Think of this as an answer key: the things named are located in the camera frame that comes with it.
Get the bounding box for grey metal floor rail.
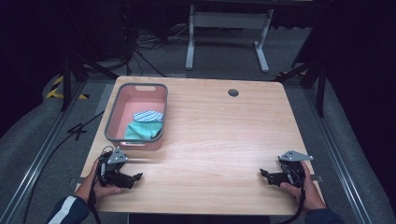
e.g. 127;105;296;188
302;87;376;224
0;79;88;224

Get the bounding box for long black floor cable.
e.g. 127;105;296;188
21;110;106;224

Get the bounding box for black tape cross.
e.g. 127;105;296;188
67;122;89;142

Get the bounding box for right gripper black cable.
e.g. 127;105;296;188
278;164;307;224

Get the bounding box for black metal stand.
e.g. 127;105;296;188
273;59;327;119
60;50;120;112

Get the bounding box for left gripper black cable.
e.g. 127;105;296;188
88;145;115;224

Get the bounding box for person's left hand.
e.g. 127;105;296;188
74;159;126;204

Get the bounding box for pink basket with grey rim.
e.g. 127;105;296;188
104;82;169;152

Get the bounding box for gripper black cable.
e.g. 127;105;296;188
88;145;115;224
278;164;307;224

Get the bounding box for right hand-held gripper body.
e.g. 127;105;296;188
266;149;315;189

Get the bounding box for grey metal desk frame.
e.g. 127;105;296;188
185;4;276;74

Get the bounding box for yellow black hazard tape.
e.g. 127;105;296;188
45;75;91;101

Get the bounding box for teal cloth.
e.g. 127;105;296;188
123;120;163;141

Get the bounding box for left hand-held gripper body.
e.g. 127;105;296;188
98;147;135;189

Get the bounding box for bundle of floor cables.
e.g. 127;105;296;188
123;22;195;77

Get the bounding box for blue white striped cloth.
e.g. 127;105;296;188
132;109;164;123

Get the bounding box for person's right hand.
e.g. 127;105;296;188
279;161;329;215

